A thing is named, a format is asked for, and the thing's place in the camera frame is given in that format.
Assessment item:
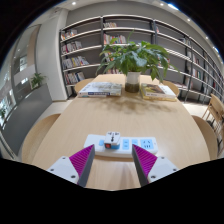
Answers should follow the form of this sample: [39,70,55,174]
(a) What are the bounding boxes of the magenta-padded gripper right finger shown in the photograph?
[131,143,180,187]

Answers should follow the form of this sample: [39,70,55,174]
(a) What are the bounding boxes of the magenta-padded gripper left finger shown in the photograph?
[46,144,96,188]

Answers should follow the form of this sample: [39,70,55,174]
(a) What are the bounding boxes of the white and blue charger block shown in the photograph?
[103,131,122,151]

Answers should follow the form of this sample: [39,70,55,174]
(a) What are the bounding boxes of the white power strip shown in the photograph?
[83,133,159,159]

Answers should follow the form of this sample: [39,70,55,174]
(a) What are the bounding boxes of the grey low partition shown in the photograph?
[0,83,54,158]

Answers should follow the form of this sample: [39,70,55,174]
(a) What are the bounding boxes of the yellow-edged picture book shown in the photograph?
[139,82,178,102]

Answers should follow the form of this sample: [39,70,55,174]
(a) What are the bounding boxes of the white-covered large book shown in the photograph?
[77,81,123,99]

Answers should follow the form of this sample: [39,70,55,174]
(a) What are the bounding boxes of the green potted plant, white vase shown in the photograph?
[95,29,181,94]

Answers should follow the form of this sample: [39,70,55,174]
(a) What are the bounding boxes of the small green potted plant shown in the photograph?
[29,72,46,90]

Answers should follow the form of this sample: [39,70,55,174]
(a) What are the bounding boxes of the grey shelf unit with books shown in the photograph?
[59,13,224,104]

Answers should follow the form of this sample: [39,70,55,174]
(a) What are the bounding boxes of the ceiling lights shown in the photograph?
[69,0,221,54]

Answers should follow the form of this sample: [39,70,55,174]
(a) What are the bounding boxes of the open-frame wooden chair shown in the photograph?
[201,93,224,134]

